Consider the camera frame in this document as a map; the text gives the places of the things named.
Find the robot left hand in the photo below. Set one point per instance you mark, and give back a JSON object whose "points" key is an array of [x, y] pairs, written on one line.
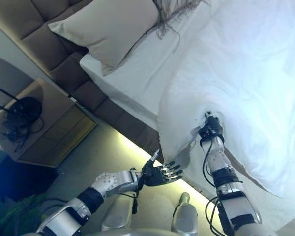
{"points": [[157, 174]]}

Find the large beige pillow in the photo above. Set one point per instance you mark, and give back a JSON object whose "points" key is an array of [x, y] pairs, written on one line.
{"points": [[113, 32]]}

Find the white duvet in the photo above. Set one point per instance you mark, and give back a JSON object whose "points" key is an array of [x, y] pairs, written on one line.
{"points": [[248, 86]]}

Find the silver robot right leg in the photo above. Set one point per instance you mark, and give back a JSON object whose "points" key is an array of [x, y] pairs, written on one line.
{"points": [[185, 214]]}

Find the silver robot left leg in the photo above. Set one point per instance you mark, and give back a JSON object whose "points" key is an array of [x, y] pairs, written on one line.
{"points": [[118, 214]]}

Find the black round lamp base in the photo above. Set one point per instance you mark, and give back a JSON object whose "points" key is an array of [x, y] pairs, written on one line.
{"points": [[28, 108]]}

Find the silver robot torso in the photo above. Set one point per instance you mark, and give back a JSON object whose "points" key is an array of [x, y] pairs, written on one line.
{"points": [[162, 233]]}

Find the woven fringed decorative cushion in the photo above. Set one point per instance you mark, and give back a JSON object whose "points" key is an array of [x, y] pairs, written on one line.
{"points": [[167, 14]]}

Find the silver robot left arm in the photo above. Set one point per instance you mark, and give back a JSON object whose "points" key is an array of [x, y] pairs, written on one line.
{"points": [[108, 183]]}

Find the silver robot leg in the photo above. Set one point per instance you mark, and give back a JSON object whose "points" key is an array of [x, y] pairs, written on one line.
{"points": [[118, 214], [185, 214]]}

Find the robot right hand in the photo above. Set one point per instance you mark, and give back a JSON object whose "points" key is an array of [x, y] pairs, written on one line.
{"points": [[211, 126]]}

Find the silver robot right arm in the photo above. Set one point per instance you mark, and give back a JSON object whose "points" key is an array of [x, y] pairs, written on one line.
{"points": [[226, 177]]}

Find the wooden nightstand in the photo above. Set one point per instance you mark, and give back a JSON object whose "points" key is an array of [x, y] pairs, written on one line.
{"points": [[59, 137]]}

